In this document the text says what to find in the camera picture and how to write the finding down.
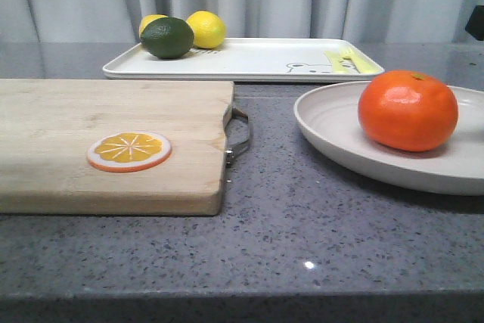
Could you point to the beige round plate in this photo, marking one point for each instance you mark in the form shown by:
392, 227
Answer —
327, 117

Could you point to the orange mandarin fruit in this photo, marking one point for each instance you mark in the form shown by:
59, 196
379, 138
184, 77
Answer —
408, 110

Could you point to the white rectangular tray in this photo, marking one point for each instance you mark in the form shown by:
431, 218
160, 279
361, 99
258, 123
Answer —
247, 60

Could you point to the right yellow lemon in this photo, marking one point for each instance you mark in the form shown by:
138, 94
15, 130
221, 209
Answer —
209, 29

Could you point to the yellow lemon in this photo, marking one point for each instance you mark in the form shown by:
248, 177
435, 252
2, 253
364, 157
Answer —
209, 29
147, 20

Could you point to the orange slice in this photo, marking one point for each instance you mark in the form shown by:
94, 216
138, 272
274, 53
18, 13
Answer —
129, 151

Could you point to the green lime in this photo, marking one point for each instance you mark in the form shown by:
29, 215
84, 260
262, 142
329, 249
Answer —
167, 38

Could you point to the yellow plastic fork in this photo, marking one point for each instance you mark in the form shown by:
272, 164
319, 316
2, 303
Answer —
360, 63

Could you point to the left yellow lemon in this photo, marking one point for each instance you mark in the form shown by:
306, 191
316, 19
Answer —
147, 20

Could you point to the wooden cutting board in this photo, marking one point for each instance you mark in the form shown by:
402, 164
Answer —
48, 125

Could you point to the dark object at right edge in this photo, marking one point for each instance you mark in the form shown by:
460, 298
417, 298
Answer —
475, 24

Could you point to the metal cutting board handle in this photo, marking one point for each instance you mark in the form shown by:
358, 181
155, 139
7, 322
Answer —
240, 132

